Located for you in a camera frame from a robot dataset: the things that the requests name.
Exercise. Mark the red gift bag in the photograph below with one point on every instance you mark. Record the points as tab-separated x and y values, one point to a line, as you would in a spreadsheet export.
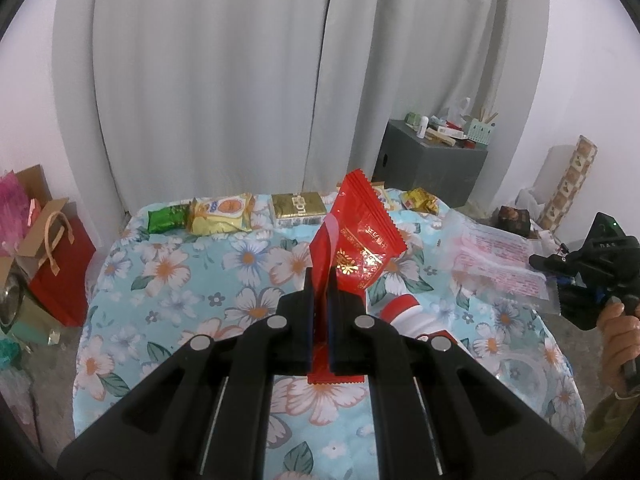
62	270

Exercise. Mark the small white bottle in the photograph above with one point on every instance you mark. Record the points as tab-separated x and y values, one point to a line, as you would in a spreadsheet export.
424	127

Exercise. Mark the metal bowl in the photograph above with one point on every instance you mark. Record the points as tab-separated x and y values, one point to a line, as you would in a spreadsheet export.
10	300

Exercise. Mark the person's right hand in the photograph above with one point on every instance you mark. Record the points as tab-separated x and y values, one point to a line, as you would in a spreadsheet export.
617	340

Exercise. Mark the flat white box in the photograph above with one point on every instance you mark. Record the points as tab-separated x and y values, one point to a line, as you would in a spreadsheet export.
442	136

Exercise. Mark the clear plastic container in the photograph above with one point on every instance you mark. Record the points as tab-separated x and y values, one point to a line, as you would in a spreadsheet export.
525	375

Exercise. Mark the gold green box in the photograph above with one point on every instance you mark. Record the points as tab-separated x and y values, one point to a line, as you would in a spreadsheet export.
37	322

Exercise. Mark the small yellow green packet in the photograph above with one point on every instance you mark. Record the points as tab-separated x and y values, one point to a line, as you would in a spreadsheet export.
421	200

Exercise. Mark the grey cabinet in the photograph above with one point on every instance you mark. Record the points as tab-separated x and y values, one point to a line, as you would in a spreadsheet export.
425	170

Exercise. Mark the small green box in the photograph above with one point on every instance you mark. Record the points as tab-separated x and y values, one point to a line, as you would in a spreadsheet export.
413	118

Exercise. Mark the floral blue tablecloth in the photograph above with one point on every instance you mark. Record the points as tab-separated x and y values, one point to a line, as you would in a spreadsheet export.
200	285

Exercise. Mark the patterned wrapping paper roll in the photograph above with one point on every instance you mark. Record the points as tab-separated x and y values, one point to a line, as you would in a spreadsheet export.
570	185

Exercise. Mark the red white packet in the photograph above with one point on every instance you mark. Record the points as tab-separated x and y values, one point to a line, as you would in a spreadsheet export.
415	317

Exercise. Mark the white teal pen holder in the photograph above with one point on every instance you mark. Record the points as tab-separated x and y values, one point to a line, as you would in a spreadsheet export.
479	131

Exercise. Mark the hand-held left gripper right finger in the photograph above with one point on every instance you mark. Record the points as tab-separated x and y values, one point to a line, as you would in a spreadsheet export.
345	330

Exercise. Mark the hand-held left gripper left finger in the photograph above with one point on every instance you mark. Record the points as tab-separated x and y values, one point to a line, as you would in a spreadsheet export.
310	310

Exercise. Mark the red snack packet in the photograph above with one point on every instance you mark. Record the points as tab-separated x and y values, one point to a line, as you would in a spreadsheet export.
362	230

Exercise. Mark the dark patterned box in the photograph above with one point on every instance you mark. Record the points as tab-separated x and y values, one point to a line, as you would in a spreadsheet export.
514	219

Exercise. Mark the white curtain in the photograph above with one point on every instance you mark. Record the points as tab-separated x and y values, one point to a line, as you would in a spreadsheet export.
200	85

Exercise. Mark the green snack packet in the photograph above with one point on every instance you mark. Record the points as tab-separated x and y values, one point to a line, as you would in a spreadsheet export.
167	218

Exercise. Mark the brown paper bag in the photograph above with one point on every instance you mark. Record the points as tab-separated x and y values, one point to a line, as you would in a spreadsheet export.
42	195

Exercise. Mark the clear printed plastic bag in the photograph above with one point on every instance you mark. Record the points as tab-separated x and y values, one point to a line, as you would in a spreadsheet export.
495	260

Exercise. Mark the pink tissue paper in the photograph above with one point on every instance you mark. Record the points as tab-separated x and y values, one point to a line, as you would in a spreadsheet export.
15	210

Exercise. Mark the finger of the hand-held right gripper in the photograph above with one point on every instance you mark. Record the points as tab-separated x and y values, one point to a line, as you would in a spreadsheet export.
547	262

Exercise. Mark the orange yellow snack packet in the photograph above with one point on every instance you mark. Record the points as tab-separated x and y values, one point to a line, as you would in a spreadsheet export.
384	197

